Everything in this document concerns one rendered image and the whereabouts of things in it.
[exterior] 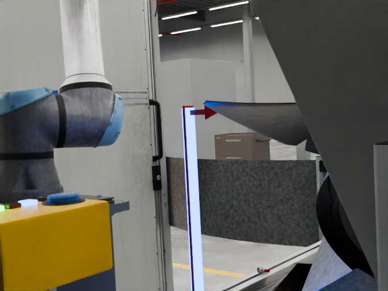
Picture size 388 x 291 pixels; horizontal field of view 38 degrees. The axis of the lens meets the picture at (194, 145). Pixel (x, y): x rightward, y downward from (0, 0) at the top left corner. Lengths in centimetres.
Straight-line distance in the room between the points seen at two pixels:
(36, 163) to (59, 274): 51
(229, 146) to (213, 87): 349
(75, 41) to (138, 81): 166
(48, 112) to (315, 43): 83
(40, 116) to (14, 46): 130
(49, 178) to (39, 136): 9
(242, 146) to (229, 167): 481
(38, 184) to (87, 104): 19
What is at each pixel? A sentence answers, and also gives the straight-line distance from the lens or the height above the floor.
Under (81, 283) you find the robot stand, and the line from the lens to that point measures 116.
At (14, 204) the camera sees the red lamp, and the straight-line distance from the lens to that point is 73.
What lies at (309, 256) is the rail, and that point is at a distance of 126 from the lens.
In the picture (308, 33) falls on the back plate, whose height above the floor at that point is 123.
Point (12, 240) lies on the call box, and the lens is 65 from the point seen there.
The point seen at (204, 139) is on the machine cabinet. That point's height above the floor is 72.
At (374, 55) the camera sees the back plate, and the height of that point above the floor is 121.
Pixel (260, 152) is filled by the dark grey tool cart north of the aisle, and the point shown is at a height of 63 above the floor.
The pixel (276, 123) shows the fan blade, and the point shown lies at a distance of 85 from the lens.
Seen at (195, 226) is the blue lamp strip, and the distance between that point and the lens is 92.
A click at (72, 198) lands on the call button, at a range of 73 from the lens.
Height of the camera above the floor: 117
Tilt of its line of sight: 3 degrees down
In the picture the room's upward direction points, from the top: 3 degrees counter-clockwise
